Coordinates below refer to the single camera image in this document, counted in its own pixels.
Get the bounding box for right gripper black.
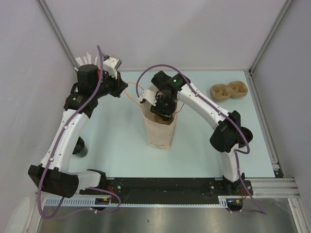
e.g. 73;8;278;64
151;93;176;121

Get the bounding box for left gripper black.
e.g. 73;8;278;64
92;69;127;99

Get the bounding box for white paper takeout bag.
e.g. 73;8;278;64
122;81;184;151

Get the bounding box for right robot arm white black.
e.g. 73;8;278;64
150;71;242;195

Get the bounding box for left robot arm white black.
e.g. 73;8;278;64
28;64;128;198

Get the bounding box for black coffee cup left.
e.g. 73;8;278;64
72;137;88;158

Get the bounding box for brown pulp cup carrier stack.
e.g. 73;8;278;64
210;81;248;102

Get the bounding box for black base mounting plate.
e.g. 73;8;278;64
80;177;253;204

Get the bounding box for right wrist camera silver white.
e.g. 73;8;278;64
139;89;157;106

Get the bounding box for wrist camera silver white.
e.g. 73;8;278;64
103;56;122;73
139;89;157;106

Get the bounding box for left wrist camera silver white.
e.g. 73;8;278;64
103;56;122;73

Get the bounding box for aluminium frame post left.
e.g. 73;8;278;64
36;0;78;69

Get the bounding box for aluminium frame post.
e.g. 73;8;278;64
248;0;294;75
36;0;78;69

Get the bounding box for white slotted cable duct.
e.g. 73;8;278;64
45;196;234;208

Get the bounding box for aluminium frame post right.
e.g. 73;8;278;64
248;0;294;75

